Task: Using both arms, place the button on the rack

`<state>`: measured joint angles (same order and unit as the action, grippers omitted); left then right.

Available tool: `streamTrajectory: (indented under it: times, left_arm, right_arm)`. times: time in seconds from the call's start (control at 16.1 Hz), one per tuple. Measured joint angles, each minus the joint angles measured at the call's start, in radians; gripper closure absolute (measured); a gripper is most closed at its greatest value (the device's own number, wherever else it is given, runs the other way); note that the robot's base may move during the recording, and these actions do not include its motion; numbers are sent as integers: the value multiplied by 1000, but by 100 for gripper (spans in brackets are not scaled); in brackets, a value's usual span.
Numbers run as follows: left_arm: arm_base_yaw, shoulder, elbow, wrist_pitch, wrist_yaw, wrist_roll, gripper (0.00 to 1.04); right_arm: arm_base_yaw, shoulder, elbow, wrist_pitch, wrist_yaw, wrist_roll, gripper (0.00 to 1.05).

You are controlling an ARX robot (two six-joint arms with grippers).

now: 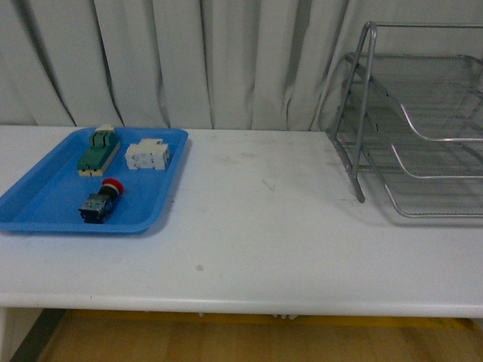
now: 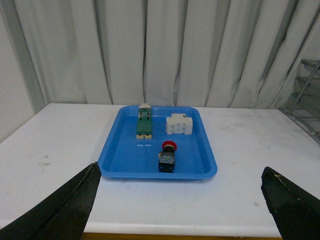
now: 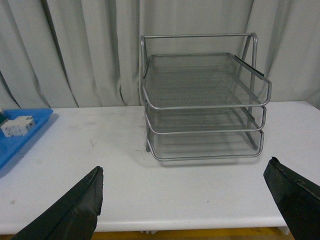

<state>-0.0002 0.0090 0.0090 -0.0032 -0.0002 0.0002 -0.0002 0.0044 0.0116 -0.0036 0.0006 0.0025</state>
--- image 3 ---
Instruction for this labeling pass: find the silver mesh rack frame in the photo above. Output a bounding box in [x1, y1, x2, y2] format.
[138, 32, 259, 153]

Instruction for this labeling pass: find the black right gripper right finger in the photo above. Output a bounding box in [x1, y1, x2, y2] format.
[263, 157, 320, 240]

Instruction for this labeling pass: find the grey curtain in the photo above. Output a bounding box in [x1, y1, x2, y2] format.
[0, 0, 320, 109]

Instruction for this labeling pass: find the white circuit breaker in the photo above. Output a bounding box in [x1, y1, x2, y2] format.
[0, 115, 36, 137]

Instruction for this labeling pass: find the silver mesh tray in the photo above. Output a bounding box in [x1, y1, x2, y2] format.
[142, 53, 272, 110]
[144, 106, 267, 135]
[147, 130, 265, 161]

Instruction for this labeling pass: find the blue plastic tray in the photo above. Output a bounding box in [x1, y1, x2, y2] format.
[0, 108, 54, 169]

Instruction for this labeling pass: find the green terminal block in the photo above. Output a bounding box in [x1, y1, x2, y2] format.
[0, 108, 7, 125]

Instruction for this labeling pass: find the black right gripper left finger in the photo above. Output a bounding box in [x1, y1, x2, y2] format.
[12, 166, 104, 240]

